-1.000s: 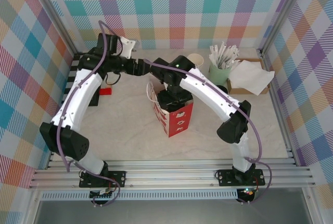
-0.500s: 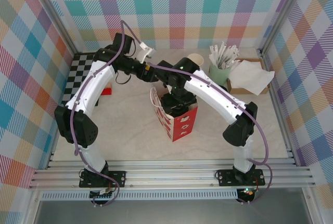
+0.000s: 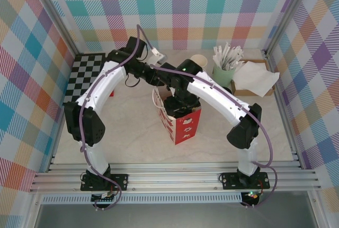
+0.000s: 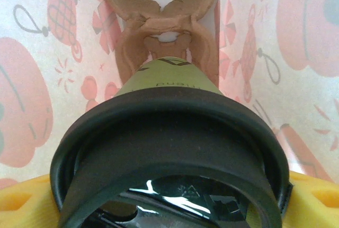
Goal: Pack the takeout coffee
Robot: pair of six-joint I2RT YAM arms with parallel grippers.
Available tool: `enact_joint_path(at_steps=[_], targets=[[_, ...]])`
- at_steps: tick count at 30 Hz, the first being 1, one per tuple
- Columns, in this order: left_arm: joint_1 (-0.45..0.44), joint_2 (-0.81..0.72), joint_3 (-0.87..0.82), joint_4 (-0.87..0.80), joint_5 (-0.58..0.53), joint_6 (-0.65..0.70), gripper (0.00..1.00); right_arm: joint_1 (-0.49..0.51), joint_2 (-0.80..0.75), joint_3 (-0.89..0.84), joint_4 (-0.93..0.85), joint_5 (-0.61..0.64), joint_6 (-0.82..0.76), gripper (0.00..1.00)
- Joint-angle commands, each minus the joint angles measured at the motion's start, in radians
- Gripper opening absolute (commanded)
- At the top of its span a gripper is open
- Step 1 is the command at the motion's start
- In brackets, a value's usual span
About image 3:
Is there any red white paper bag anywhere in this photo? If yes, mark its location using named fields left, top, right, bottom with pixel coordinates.
left=151, top=86, right=202, bottom=146

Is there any green white paper cup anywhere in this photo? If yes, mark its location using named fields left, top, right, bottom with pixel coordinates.
left=190, top=54, right=209, bottom=70

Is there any mint green straw holder cup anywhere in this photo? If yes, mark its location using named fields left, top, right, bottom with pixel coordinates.
left=212, top=62, right=236, bottom=87

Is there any black white chess board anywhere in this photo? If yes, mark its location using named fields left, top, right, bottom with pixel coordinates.
left=63, top=52, right=106, bottom=108

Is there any brown cardboard napkin box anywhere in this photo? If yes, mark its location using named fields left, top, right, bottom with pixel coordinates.
left=229, top=58, right=276, bottom=97

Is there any white paper napkin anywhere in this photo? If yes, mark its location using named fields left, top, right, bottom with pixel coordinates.
left=231, top=61, right=281, bottom=98

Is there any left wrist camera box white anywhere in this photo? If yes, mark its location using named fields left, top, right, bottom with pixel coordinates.
left=147, top=49, right=168, bottom=66

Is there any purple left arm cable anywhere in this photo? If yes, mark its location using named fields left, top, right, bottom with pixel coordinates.
left=79, top=24, right=159, bottom=212

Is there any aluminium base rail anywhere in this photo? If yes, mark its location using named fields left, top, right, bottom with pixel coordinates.
left=28, top=162, right=323, bottom=195

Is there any aluminium frame post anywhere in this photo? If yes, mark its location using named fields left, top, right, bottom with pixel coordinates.
left=263, top=0, right=315, bottom=54
left=31, top=0, right=85, bottom=57

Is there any white slotted cable duct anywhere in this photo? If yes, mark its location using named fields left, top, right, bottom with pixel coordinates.
left=41, top=195, right=243, bottom=204

